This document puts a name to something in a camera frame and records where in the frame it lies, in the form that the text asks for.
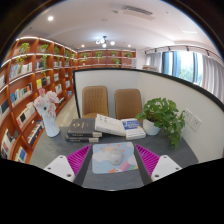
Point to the thick dark hardcover book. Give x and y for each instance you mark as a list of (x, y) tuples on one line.
[(82, 126)]

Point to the white book with blue cover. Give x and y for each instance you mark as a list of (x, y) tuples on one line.
[(132, 128)]

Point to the window with curtains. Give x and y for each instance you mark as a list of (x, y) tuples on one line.
[(186, 65)]

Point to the white ceramic jug vase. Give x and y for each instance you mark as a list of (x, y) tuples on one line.
[(50, 126)]

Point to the ceiling lamp cluster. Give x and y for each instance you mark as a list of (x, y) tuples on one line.
[(104, 41)]

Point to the white wall socket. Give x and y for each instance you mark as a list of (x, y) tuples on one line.
[(195, 123), (187, 116)]

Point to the tan upholstered chair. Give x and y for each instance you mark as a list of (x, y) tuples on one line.
[(128, 103), (95, 101)]

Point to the white plant pot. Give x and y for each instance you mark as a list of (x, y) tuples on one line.
[(150, 128)]

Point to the curved wooden bookshelf unit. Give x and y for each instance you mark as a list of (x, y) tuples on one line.
[(23, 90)]

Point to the thick white book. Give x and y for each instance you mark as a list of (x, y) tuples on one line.
[(108, 125)]

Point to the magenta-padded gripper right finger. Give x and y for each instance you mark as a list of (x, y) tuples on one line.
[(163, 166)]

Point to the wooden wall shelf with plants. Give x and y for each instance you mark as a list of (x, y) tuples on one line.
[(106, 57)]

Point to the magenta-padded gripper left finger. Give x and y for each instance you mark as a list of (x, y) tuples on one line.
[(62, 166)]

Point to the blue cloud-print mouse pad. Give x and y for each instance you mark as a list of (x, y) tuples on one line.
[(100, 160)]

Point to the pink and white flowers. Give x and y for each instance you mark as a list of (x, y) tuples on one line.
[(46, 100)]

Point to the green leafy plant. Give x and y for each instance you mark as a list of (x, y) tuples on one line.
[(163, 113)]

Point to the white ceiling air vent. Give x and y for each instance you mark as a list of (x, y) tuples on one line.
[(137, 10)]

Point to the thin dark hardcover book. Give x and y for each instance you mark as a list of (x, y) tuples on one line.
[(80, 139)]

